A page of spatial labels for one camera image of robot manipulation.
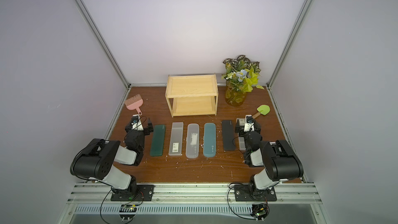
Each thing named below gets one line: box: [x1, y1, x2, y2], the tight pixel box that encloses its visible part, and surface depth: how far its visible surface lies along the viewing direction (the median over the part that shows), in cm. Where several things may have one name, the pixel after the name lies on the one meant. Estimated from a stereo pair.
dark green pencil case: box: [149, 124, 166, 157], surface depth 91 cm
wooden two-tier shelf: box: [164, 73, 219, 118], surface depth 96 cm
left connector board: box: [119, 204, 138, 222], surface depth 72 cm
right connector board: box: [250, 203, 270, 223], surface depth 71 cm
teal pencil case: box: [203, 122, 217, 158], surface depth 92 cm
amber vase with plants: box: [221, 54, 265, 107], surface depth 101 cm
